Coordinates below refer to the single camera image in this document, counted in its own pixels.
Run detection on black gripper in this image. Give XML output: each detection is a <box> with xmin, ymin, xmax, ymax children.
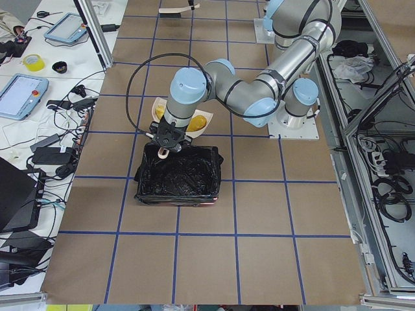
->
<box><xmin>149</xmin><ymin>119</ymin><xmax>192</xmax><ymax>153</ymax></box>

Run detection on yellow sponge wedge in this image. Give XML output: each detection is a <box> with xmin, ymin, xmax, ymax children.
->
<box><xmin>155</xmin><ymin>105</ymin><xmax>165</xmax><ymax>119</ymax></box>

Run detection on yellow toy potato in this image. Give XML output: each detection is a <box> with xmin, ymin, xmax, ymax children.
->
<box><xmin>187</xmin><ymin>115</ymin><xmax>208</xmax><ymax>132</ymax></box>

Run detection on beige hand brush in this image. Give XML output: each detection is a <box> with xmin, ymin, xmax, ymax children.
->
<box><xmin>158</xmin><ymin>3</ymin><xmax>200</xmax><ymax>14</ymax></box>

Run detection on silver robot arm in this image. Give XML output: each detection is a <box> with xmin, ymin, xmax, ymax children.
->
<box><xmin>148</xmin><ymin>1</ymin><xmax>343</xmax><ymax>153</ymax></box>

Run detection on pink bin with black liner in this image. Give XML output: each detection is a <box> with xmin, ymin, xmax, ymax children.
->
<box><xmin>134</xmin><ymin>143</ymin><xmax>224</xmax><ymax>205</ymax></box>

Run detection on black power adapter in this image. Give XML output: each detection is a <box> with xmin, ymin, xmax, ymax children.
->
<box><xmin>32</xmin><ymin>147</ymin><xmax>76</xmax><ymax>165</ymax></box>

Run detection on upper blue teach pendant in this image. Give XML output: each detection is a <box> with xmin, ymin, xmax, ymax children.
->
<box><xmin>43</xmin><ymin>13</ymin><xmax>87</xmax><ymax>45</ymax></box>

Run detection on blue teach pendant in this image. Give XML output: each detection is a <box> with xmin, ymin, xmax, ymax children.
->
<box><xmin>1</xmin><ymin>73</ymin><xmax>49</xmax><ymax>120</ymax></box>
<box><xmin>43</xmin><ymin>13</ymin><xmax>87</xmax><ymax>45</ymax></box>

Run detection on lower blue teach pendant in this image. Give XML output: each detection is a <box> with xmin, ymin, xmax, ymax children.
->
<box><xmin>1</xmin><ymin>73</ymin><xmax>49</xmax><ymax>120</ymax></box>

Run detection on yellow tape roll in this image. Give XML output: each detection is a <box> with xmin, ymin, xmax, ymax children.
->
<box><xmin>23</xmin><ymin>54</ymin><xmax>45</xmax><ymax>72</ymax></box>

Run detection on black laptop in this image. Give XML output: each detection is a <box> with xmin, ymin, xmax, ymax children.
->
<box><xmin>1</xmin><ymin>159</ymin><xmax>45</xmax><ymax>233</ymax></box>

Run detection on black scissors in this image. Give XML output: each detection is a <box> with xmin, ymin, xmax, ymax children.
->
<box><xmin>36</xmin><ymin>10</ymin><xmax>62</xmax><ymax>18</ymax></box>

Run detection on crumpled white cloth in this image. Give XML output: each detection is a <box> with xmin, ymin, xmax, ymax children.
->
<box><xmin>333</xmin><ymin>56</ymin><xmax>374</xmax><ymax>83</ymax></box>

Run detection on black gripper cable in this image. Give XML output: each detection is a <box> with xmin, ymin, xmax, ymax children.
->
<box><xmin>125</xmin><ymin>53</ymin><xmax>208</xmax><ymax>139</ymax></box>

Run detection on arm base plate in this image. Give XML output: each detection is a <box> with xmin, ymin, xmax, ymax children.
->
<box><xmin>267</xmin><ymin>102</ymin><xmax>320</xmax><ymax>141</ymax></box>
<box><xmin>254</xmin><ymin>18</ymin><xmax>275</xmax><ymax>45</ymax></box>

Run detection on aluminium frame post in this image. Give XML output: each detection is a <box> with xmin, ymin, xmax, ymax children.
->
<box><xmin>73</xmin><ymin>0</ymin><xmax>113</xmax><ymax>69</ymax></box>

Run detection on coiled black cables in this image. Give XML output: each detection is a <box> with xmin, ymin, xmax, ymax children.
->
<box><xmin>371</xmin><ymin>176</ymin><xmax>414</xmax><ymax>224</ymax></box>

